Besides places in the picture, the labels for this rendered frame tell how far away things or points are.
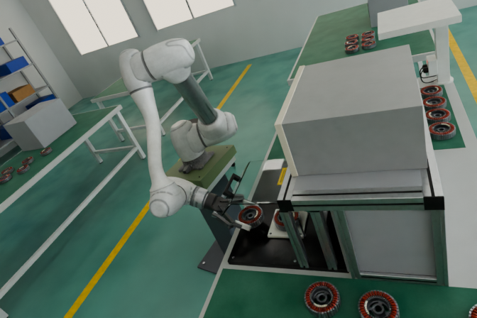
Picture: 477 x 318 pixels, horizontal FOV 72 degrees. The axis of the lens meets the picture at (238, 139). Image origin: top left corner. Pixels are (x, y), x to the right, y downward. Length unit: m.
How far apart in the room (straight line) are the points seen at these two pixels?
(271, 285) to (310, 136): 0.59
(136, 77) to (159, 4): 5.38
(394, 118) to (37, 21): 8.48
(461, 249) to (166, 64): 1.25
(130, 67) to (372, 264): 1.17
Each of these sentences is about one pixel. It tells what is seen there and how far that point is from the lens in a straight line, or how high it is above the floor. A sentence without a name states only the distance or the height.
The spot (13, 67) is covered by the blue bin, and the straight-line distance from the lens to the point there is 7.78.
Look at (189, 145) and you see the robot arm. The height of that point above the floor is 0.96.
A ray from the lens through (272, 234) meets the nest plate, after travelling 1.42.
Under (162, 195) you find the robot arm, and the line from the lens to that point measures 1.29.
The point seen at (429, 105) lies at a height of 0.79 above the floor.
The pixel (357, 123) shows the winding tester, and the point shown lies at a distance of 0.96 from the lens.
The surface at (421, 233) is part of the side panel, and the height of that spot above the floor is 0.97.
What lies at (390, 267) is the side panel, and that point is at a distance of 1.21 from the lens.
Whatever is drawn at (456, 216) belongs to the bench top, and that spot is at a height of 0.75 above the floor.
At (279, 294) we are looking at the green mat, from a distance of 1.29.
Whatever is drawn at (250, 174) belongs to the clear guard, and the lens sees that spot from 1.27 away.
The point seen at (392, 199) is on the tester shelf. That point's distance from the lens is 0.97.
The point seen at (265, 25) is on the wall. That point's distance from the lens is 6.10.
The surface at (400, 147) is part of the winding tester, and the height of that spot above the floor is 1.19.
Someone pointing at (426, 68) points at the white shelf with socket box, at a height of 0.86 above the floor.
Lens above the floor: 1.79
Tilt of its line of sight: 28 degrees down
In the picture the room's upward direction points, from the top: 22 degrees counter-clockwise
